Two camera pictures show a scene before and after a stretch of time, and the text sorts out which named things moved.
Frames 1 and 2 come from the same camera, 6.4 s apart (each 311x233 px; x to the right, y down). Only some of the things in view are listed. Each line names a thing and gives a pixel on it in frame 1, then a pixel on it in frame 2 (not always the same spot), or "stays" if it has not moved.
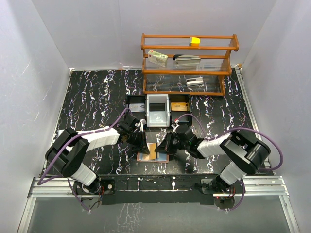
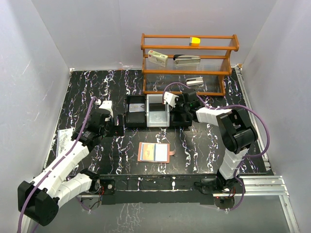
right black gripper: [167, 141] to [176, 112]
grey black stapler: [182, 59] stays
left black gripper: [140, 142] to [116, 124]
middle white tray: [157, 110] stays
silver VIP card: [137, 107] stays
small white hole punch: [192, 81] stays
